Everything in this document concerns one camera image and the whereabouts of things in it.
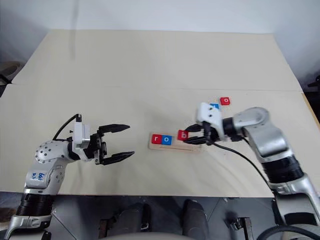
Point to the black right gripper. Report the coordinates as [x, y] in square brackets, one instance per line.
[212, 135]

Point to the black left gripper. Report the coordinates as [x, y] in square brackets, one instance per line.
[98, 147]

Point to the red letter b block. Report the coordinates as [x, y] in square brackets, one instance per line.
[182, 135]

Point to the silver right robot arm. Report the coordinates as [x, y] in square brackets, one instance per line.
[271, 140]

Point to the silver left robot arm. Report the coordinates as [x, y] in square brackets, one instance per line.
[43, 160]

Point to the wooden letter tray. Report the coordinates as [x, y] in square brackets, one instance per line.
[175, 148]

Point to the blue letter o block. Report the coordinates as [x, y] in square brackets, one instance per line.
[166, 140]

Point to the blue letter t block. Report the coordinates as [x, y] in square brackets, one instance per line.
[215, 105]

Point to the red letter r block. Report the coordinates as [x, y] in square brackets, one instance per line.
[156, 139]

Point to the red letter o block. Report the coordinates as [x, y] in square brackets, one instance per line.
[225, 101]

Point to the dark rounded shape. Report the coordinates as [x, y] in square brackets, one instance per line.
[132, 218]
[196, 216]

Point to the dark chair base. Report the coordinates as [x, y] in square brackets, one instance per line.
[8, 71]

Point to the dark background object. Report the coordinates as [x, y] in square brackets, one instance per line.
[314, 81]

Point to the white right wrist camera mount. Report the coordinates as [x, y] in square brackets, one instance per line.
[208, 113]

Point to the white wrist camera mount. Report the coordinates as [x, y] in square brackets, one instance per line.
[208, 113]
[79, 132]

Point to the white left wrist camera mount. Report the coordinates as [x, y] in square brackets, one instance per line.
[79, 132]

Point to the metal bracket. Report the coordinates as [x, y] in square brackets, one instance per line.
[241, 227]

